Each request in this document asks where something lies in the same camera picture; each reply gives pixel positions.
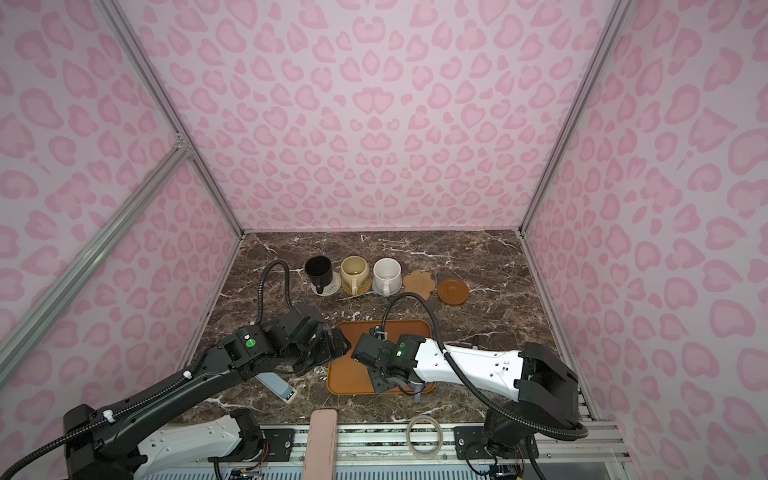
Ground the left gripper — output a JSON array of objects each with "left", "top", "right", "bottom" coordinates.
[{"left": 285, "top": 324, "right": 356, "bottom": 375}]

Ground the beige speckled round coaster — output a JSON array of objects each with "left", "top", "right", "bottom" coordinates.
[{"left": 310, "top": 272, "right": 342, "bottom": 297}]

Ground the woven rattan round coaster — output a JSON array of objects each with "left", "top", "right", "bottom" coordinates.
[{"left": 342, "top": 277, "right": 373, "bottom": 297}]

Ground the grey woven round coaster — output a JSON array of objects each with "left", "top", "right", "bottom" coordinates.
[{"left": 372, "top": 281, "right": 403, "bottom": 297}]

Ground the cream beige mug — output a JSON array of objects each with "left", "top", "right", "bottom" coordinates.
[{"left": 340, "top": 256, "right": 371, "bottom": 290}]

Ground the black mug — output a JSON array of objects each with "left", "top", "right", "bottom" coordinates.
[{"left": 304, "top": 255, "right": 333, "bottom": 295}]

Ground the white mug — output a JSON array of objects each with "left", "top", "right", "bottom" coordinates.
[{"left": 372, "top": 258, "right": 402, "bottom": 287}]

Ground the cork flower-shaped coaster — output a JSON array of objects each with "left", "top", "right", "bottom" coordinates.
[{"left": 403, "top": 270, "right": 437, "bottom": 300}]

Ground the brown round wooden coaster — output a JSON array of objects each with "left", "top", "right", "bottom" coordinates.
[{"left": 437, "top": 278, "right": 470, "bottom": 306}]

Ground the lavender mug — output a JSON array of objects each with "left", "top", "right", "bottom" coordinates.
[{"left": 409, "top": 382, "right": 435, "bottom": 404}]

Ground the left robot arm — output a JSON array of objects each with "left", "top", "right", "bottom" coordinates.
[{"left": 64, "top": 304, "right": 351, "bottom": 479}]

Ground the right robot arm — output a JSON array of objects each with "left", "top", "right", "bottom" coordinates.
[{"left": 351, "top": 333, "right": 588, "bottom": 457}]

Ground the orange brown tray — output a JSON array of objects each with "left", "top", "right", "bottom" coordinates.
[{"left": 327, "top": 320, "right": 432, "bottom": 396}]

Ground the grey blue stapler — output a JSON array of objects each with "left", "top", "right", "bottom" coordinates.
[{"left": 256, "top": 372, "right": 296, "bottom": 404}]

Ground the clear tape roll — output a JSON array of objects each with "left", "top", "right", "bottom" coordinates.
[{"left": 406, "top": 415, "right": 446, "bottom": 461}]

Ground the pink rectangular bar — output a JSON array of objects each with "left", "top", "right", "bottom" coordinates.
[{"left": 302, "top": 409, "right": 338, "bottom": 480}]

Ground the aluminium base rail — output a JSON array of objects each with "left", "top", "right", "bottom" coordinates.
[{"left": 135, "top": 420, "right": 637, "bottom": 479}]

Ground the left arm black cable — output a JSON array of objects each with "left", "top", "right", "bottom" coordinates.
[{"left": 0, "top": 259, "right": 295, "bottom": 480}]

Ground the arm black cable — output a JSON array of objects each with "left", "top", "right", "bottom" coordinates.
[
  {"left": 0, "top": 259, "right": 295, "bottom": 480},
  {"left": 380, "top": 292, "right": 590, "bottom": 442}
]

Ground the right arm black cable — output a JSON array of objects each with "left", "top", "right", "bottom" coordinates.
[{"left": 380, "top": 292, "right": 590, "bottom": 442}]

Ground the left aluminium frame strut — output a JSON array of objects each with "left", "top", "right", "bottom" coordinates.
[{"left": 1, "top": 141, "right": 189, "bottom": 385}]

